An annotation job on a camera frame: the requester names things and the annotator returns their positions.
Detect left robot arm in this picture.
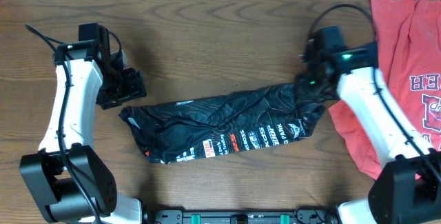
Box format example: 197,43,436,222
19,23,146,223

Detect red t-shirt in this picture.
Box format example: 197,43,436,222
327,0,441,181

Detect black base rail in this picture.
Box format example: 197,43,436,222
148,207,340,224

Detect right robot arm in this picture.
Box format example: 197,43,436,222
296,26,440,223

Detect black orange patterned jersey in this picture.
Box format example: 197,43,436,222
119,83,325,164

